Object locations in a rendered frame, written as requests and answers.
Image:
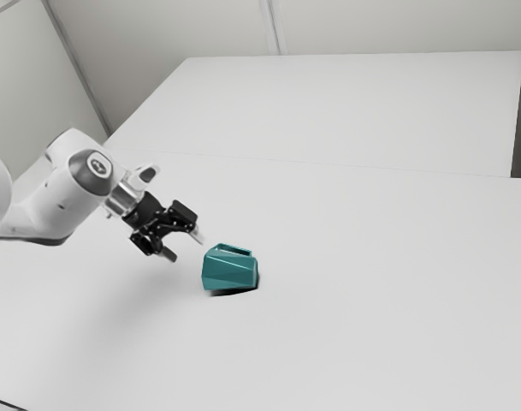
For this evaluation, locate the teal faceted mug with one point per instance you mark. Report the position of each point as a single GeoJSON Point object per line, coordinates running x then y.
{"type": "Point", "coordinates": [229, 270]}

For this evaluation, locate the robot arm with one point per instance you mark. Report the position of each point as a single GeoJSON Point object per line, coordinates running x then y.
{"type": "Point", "coordinates": [42, 192]}

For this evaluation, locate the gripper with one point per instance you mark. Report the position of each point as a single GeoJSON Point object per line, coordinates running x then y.
{"type": "Point", "coordinates": [146, 212]}

